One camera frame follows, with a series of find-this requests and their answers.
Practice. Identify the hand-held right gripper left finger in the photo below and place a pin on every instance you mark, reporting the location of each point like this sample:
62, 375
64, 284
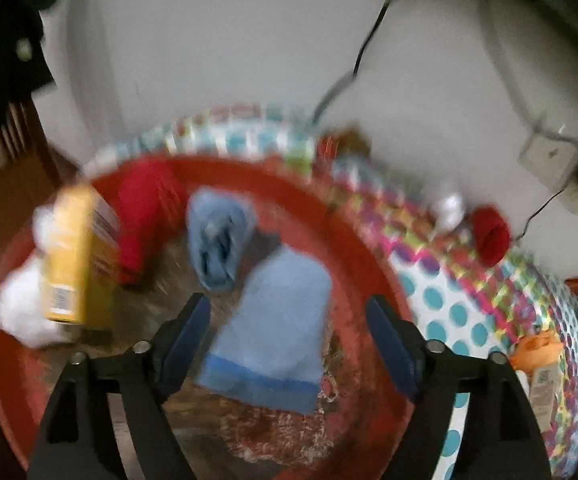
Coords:
184, 346

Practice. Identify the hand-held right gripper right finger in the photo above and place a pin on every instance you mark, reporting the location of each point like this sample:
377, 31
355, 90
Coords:
390, 346

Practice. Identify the round red tray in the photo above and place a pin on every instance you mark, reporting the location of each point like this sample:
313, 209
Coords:
359, 270

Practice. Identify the light blue towel dark border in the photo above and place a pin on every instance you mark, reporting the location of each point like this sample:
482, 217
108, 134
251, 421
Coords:
274, 320

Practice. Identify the light blue cloth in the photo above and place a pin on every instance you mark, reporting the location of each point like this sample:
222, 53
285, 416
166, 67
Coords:
216, 245

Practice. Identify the yellow cardboard box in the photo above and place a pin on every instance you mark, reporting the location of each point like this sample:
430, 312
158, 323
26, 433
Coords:
69, 255

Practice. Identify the polka dot tablecloth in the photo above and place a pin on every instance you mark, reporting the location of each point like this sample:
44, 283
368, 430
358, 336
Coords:
449, 305

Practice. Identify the small white sock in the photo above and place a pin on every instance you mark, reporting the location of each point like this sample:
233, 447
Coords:
449, 210

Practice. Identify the small red cloth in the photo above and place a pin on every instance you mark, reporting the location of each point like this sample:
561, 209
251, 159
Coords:
491, 235

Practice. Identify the small brown box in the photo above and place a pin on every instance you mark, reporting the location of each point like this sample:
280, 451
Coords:
545, 392

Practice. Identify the brown wrapper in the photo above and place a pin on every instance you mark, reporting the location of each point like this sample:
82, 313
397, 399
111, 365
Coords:
349, 142

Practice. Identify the wooden furniture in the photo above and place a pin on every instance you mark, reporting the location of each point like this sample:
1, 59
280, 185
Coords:
4, 160

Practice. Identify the white wall outlet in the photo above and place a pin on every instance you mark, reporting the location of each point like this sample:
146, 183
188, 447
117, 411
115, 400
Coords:
549, 165

